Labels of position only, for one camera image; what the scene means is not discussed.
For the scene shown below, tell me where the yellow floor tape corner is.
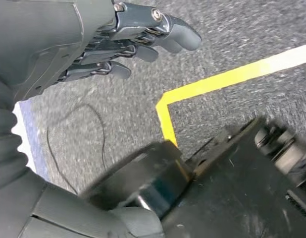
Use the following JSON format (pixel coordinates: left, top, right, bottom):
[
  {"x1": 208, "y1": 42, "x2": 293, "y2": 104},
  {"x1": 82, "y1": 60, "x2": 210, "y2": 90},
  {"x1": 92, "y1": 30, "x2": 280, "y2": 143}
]
[{"x1": 155, "y1": 44, "x2": 306, "y2": 148}]

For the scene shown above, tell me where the black robot leg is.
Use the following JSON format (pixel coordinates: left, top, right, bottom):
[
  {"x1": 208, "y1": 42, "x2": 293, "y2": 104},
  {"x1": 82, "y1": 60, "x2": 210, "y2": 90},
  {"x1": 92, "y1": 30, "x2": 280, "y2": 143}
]
[{"x1": 80, "y1": 115, "x2": 306, "y2": 238}]

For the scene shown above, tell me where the thin black floor cable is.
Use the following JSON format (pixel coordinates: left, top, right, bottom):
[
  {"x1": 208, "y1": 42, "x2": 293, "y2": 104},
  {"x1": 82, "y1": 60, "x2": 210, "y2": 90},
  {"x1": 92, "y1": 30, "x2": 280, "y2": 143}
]
[{"x1": 45, "y1": 103, "x2": 106, "y2": 195}]

